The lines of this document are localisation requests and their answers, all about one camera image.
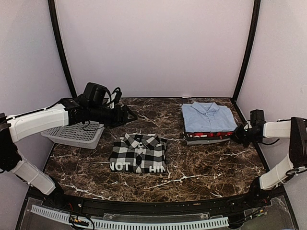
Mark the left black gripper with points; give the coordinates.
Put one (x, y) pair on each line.
(119, 120)

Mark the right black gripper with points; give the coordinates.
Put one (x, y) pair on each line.
(236, 136)

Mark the black white plaid shirt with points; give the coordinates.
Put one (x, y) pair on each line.
(138, 153)

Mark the red black shirt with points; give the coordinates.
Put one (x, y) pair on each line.
(209, 135)

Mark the light blue shirt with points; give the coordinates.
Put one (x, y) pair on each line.
(207, 117)

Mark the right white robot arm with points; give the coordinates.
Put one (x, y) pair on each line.
(292, 131)

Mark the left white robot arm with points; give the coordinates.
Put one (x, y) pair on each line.
(96, 103)

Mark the grey plastic basket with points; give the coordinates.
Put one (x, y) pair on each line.
(79, 135)

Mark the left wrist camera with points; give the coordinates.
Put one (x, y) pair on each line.
(114, 98)

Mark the white slotted cable duct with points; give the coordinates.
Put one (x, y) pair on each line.
(99, 224)

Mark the black front rail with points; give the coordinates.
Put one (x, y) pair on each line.
(233, 205)

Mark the right black frame post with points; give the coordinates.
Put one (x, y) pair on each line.
(248, 50)

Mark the black frame post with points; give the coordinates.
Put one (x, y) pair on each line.
(248, 50)
(60, 47)

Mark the left black frame post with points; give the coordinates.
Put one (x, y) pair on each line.
(60, 47)

